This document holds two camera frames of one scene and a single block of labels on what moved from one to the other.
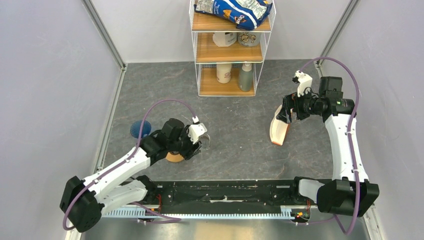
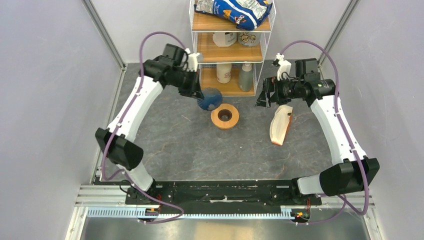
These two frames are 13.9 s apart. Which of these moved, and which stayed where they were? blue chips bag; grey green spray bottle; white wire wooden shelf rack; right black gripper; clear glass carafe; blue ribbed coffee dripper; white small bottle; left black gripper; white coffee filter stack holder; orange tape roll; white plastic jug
Moved: blue ribbed coffee dripper; clear glass carafe; orange tape roll; left black gripper; right black gripper
Stayed: white plastic jug; white coffee filter stack holder; white small bottle; grey green spray bottle; white wire wooden shelf rack; blue chips bag
